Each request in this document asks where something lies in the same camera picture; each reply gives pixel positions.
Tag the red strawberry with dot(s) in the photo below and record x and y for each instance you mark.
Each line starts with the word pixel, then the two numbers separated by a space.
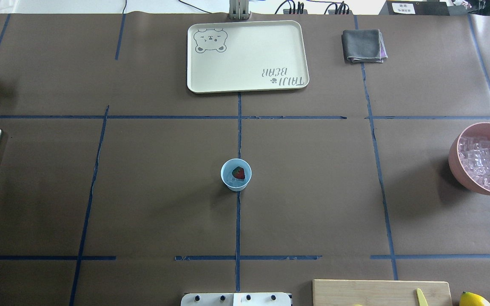
pixel 238 173

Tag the light blue plastic cup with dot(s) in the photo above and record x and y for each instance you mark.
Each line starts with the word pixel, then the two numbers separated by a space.
pixel 228 166

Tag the pink bowl of ice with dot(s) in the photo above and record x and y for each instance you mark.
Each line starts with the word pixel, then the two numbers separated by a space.
pixel 469 158

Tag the cream bear serving tray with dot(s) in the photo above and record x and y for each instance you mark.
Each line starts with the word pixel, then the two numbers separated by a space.
pixel 246 56

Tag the grey folded cloth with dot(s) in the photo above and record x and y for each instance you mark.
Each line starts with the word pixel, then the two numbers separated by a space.
pixel 364 45

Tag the wooden cutting board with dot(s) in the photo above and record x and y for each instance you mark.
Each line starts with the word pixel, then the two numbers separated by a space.
pixel 379 293

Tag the yellow plastic knife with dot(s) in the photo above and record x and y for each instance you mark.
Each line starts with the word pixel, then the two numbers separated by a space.
pixel 421 298

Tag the black box with label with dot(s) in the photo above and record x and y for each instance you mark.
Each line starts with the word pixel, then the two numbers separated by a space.
pixel 415 7

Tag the whole lemon right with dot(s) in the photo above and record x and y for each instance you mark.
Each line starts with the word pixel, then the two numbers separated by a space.
pixel 468 298

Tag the aluminium frame post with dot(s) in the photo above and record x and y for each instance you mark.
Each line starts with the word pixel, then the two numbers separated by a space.
pixel 239 10

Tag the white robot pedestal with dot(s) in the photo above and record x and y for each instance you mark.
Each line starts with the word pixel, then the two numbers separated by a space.
pixel 237 299

